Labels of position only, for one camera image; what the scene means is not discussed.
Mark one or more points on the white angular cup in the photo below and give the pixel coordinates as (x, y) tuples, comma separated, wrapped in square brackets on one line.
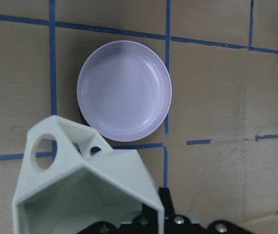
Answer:
[(71, 178)]

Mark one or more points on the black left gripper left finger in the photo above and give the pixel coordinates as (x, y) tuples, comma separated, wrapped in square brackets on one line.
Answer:
[(149, 215)]

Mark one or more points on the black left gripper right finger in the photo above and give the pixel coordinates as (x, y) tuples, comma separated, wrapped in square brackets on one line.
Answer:
[(165, 197)]

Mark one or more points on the lavender round plate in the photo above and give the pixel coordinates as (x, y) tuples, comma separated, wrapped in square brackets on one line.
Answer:
[(124, 91)]

